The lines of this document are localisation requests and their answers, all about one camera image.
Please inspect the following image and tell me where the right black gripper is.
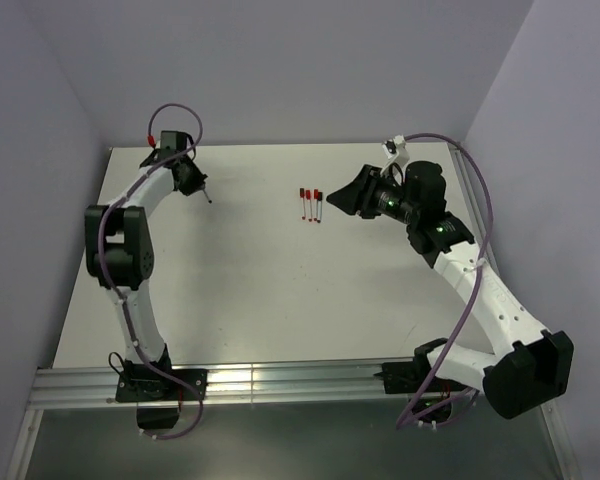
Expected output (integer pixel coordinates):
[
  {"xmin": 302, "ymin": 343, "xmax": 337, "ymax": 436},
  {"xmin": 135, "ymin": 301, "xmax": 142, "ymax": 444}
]
[{"xmin": 326, "ymin": 164, "xmax": 419, "ymax": 225}]

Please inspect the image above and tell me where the white marker black tip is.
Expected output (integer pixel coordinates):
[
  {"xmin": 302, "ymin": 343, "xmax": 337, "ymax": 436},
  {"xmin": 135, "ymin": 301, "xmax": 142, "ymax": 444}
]
[
  {"xmin": 201, "ymin": 188, "xmax": 213, "ymax": 204},
  {"xmin": 315, "ymin": 190, "xmax": 323, "ymax": 223}
]

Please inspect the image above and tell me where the white marker red tip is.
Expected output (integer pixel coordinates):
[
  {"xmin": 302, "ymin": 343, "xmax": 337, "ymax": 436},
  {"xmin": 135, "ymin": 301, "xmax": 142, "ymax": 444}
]
[
  {"xmin": 304, "ymin": 189, "xmax": 314, "ymax": 222},
  {"xmin": 299, "ymin": 187, "xmax": 307, "ymax": 221},
  {"xmin": 311, "ymin": 188, "xmax": 320, "ymax": 223}
]

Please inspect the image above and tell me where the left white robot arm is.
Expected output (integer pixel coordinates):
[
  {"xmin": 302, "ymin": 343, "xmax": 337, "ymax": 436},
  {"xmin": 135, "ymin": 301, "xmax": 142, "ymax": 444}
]
[{"xmin": 84, "ymin": 131, "xmax": 207, "ymax": 399}]

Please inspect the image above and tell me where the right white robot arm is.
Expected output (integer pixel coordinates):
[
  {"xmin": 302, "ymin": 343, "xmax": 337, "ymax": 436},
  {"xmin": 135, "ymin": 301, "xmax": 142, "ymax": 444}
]
[{"xmin": 326, "ymin": 161, "xmax": 574, "ymax": 419}]

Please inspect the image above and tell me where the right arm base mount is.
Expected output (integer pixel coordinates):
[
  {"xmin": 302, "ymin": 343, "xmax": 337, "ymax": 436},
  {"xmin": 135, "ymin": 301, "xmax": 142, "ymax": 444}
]
[{"xmin": 374, "ymin": 360, "xmax": 474, "ymax": 416}]

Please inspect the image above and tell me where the aluminium front rail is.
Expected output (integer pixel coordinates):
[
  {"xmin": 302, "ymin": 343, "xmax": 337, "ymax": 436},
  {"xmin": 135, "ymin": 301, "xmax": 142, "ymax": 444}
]
[{"xmin": 26, "ymin": 359, "xmax": 415, "ymax": 410}]

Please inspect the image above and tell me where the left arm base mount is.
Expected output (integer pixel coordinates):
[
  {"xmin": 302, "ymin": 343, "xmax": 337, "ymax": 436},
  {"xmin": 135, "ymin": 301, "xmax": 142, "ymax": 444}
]
[{"xmin": 109, "ymin": 358, "xmax": 208, "ymax": 434}]

